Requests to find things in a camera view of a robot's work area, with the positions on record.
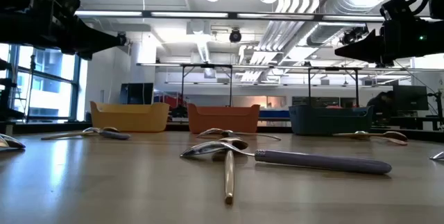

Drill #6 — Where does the large window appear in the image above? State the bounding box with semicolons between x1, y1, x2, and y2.
0;43;87;123

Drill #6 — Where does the orange plastic bin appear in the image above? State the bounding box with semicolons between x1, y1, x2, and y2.
187;103;261;135

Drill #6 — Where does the black tripod stand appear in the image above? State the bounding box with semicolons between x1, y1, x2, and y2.
26;53;37;123

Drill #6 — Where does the black metal frame stand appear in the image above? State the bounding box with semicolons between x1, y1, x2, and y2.
180;63;234;107
307;66;360;107

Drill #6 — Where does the blue box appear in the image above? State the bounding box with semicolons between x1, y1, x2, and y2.
258;109;291;119

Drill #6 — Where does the long ceiling light strip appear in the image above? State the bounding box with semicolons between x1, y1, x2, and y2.
74;10;143;17

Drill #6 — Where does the dark teal plastic bin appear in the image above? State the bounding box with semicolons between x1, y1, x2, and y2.
288;105;375;137

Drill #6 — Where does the black overhead rig camera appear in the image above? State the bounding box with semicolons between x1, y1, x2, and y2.
339;26;369;46

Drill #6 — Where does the wooden-handled spoon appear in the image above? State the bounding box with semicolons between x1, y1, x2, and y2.
40;126;119;141

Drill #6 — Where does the red cabinet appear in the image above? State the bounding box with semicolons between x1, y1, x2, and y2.
154;92;182;110

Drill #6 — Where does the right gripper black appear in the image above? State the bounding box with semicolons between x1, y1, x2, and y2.
334;0;444;64

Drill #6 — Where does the yellow plastic bin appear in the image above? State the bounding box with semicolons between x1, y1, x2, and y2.
89;101;171;133

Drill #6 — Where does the black computer monitor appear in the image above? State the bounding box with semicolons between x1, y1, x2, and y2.
393;85;429;112

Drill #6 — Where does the dark standing screen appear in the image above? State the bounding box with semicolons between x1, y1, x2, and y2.
119;83;155;105

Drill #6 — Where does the black aluminium table frame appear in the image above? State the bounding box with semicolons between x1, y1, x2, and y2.
13;121;444;142

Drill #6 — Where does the silver ventilation duct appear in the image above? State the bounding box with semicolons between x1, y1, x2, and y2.
307;22;368;47

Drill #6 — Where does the dark office desk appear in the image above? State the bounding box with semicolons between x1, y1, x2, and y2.
370;115;444;131

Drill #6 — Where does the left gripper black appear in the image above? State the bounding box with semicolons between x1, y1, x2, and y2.
24;0;119;61

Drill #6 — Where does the black desk stand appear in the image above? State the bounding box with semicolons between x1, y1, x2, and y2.
427;90;444;131

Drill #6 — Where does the person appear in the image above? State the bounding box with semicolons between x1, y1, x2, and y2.
366;91;396;118

